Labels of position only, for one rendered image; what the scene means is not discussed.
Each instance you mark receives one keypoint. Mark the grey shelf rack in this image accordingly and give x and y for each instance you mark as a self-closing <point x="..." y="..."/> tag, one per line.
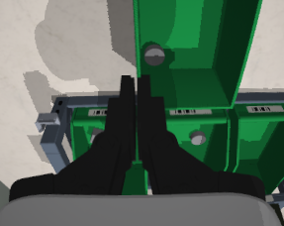
<point x="61" y="114"/>

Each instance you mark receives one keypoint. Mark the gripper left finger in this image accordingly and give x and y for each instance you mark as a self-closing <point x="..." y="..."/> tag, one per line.
<point x="102" y="169"/>

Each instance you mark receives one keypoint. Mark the green bin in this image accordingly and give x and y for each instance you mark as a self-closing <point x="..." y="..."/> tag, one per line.
<point x="215" y="123"/>
<point x="82" y="123"/>
<point x="257" y="140"/>
<point x="206" y="45"/>

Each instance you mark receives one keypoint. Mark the grey metal block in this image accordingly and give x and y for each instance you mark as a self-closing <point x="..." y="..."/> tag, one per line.
<point x="94" y="133"/>

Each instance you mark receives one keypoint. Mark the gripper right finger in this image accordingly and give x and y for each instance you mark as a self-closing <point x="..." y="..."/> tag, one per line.
<point x="175" y="171"/>

